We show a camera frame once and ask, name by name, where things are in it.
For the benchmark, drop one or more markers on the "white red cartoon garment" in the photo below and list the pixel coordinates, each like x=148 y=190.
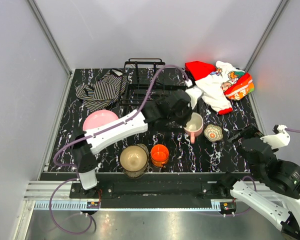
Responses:
x=220 y=83

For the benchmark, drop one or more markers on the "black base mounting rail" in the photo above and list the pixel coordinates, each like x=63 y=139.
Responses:
x=153 y=191

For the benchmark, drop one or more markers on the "flower-shaped patterned dish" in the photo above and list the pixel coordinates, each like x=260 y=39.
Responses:
x=213 y=133

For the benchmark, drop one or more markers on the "orange plastic cup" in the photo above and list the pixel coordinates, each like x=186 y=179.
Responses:
x=159 y=155

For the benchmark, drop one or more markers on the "black white striped cloth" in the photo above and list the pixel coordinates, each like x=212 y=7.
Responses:
x=103 y=93

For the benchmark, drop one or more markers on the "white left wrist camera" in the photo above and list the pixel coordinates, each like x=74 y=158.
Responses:
x=195 y=94

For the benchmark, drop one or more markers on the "pink ceramic mug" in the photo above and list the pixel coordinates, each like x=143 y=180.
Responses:
x=194 y=127

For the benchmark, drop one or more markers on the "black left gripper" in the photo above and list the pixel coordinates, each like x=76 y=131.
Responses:
x=184 y=121

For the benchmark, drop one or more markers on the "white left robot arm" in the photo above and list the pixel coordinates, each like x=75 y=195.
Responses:
x=89 y=143

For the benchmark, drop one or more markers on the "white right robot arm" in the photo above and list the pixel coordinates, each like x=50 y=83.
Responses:
x=280 y=176

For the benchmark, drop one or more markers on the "beige speckled bowl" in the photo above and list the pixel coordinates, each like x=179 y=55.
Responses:
x=133 y=158

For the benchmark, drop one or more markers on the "black metal dish rack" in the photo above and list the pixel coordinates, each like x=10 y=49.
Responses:
x=151 y=78

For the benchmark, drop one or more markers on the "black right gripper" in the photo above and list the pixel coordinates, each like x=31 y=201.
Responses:
x=249 y=130

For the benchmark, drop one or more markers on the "pink round plate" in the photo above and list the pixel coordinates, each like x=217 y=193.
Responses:
x=99 y=118

